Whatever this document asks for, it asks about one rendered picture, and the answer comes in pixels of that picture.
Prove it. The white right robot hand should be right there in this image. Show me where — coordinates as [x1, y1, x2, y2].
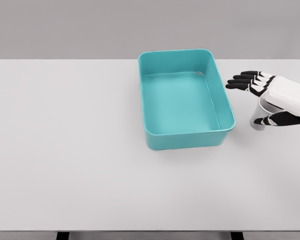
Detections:
[225, 70, 300, 127]

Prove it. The white paper cup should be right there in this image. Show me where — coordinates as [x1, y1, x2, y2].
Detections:
[249, 99, 285, 131]

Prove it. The teal rectangular plastic basket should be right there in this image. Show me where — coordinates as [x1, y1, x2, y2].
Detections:
[137, 48, 236, 152]

